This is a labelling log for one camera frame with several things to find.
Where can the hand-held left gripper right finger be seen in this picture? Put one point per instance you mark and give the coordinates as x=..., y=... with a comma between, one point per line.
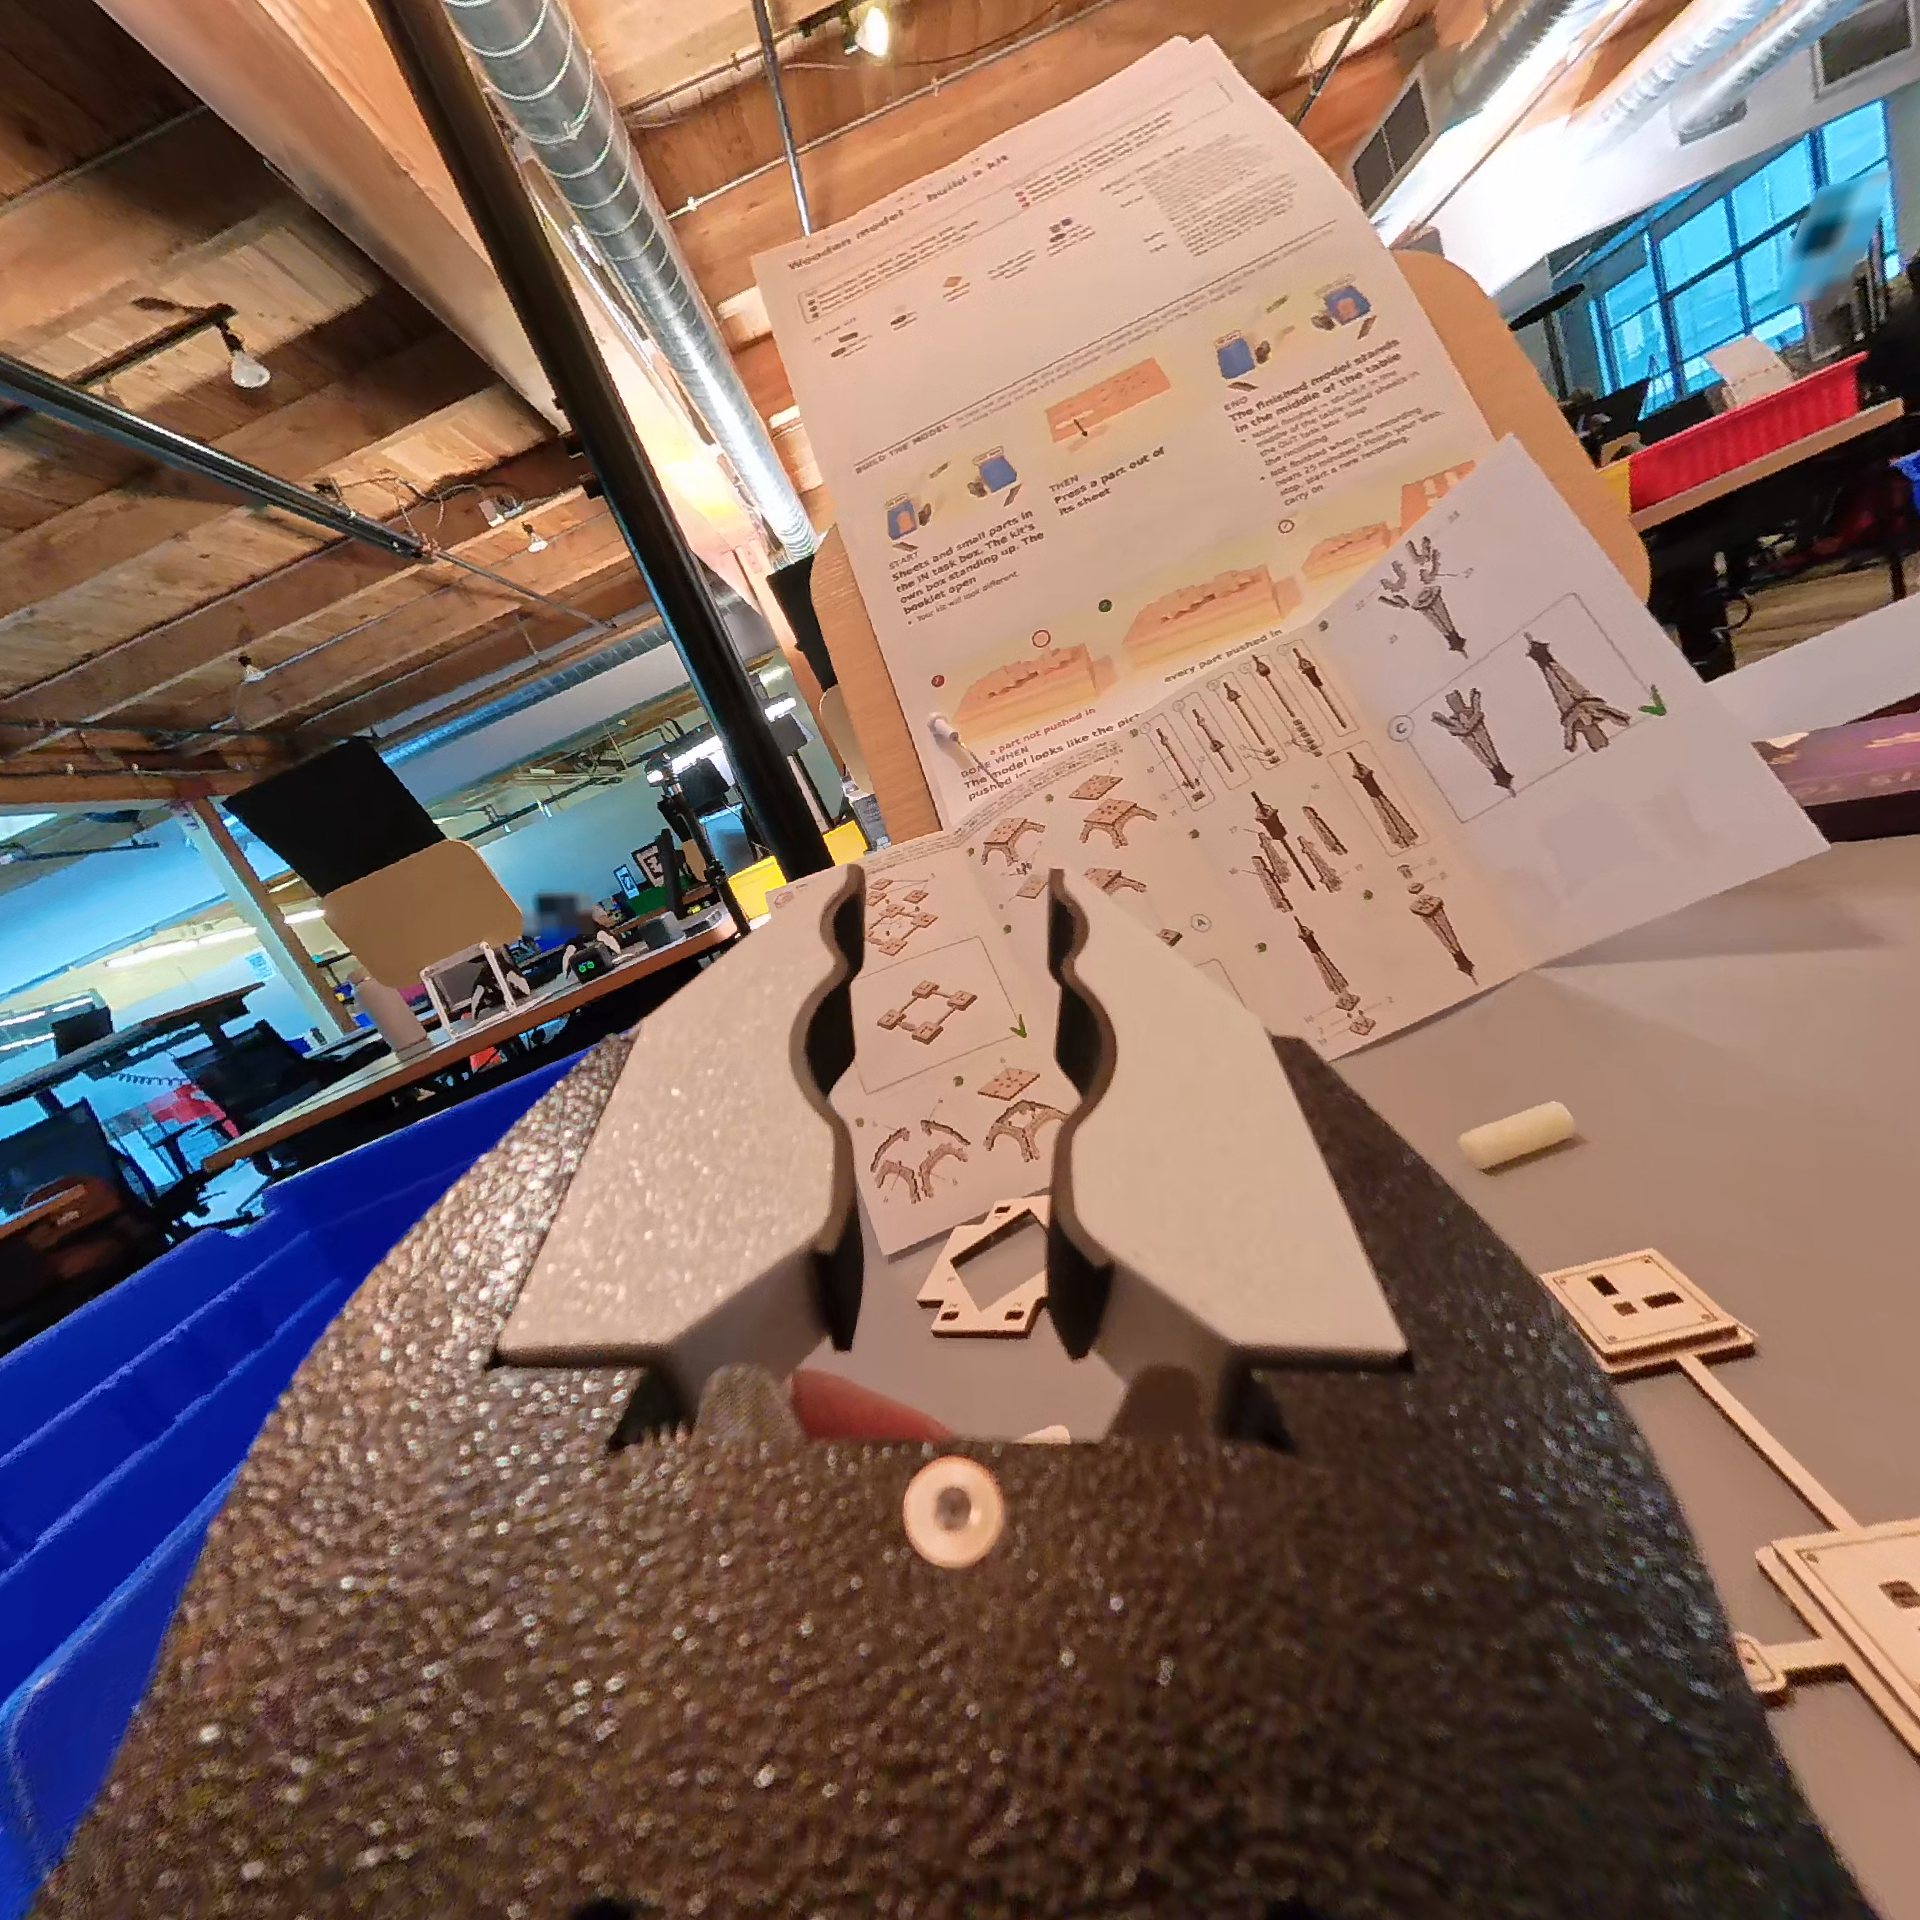
x=1245, y=1201

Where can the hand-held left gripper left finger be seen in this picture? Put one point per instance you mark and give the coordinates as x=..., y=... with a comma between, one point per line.
x=674, y=1185

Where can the wooden square platforms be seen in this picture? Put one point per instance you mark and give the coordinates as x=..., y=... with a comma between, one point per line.
x=1838, y=1590

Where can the grey desk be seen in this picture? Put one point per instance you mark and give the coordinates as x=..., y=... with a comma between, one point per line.
x=1652, y=1049

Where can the small white wax stick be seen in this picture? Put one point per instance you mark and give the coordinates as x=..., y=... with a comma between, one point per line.
x=1517, y=1136

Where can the row of office desks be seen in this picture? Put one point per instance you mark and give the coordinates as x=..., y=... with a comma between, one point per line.
x=376, y=1072

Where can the beige board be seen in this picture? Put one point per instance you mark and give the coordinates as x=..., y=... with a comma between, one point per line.
x=421, y=908

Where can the folded instruction booklet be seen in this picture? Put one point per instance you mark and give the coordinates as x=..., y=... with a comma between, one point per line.
x=1501, y=839

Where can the black panel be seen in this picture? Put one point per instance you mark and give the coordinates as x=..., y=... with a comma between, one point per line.
x=329, y=820

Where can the blue plastic bin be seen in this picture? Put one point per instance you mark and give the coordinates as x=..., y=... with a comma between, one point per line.
x=119, y=1424

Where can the purple puzzle box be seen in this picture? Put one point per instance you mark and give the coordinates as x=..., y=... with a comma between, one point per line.
x=1861, y=780

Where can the black metal pole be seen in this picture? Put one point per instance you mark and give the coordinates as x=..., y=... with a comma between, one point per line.
x=600, y=421

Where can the white instruction sheet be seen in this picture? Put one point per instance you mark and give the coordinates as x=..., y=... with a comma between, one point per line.
x=1079, y=330

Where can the red plastic bin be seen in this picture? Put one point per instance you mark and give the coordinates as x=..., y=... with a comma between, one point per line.
x=1741, y=441

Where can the ceiling spot lamp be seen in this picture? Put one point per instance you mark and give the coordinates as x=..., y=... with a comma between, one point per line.
x=870, y=30
x=247, y=365

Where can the large window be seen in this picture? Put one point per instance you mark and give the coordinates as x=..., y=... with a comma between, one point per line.
x=1725, y=255

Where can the small wooden frame piece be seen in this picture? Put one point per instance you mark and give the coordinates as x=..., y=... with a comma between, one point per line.
x=937, y=1288

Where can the black ceiling rail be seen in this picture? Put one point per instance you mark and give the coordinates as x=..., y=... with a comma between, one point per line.
x=224, y=458

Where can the silver ventilation duct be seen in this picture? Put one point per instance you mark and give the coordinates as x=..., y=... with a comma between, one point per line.
x=600, y=166
x=1681, y=68

